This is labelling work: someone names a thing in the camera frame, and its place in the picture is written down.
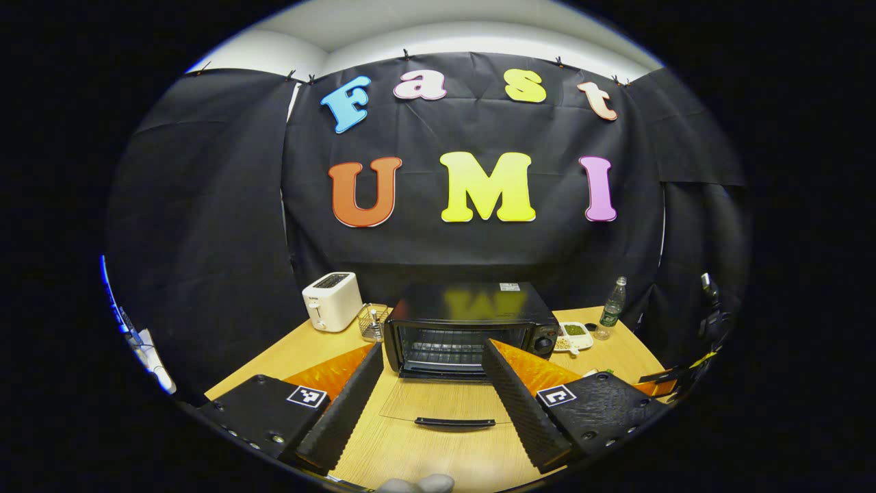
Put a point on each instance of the white divided condiment dish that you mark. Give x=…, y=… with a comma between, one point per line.
x=575, y=332

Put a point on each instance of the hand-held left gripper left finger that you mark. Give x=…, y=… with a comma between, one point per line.
x=345, y=411

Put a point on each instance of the black electric oven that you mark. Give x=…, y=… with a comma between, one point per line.
x=472, y=305

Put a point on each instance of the white toaster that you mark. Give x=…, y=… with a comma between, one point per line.
x=332, y=301

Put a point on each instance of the clear plastic water bottle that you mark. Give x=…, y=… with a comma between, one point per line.
x=611, y=311

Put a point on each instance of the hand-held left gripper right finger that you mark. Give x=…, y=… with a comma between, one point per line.
x=520, y=411

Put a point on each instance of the black backdrop cloth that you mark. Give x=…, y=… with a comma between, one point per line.
x=479, y=253

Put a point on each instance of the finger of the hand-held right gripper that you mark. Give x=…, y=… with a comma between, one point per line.
x=660, y=383

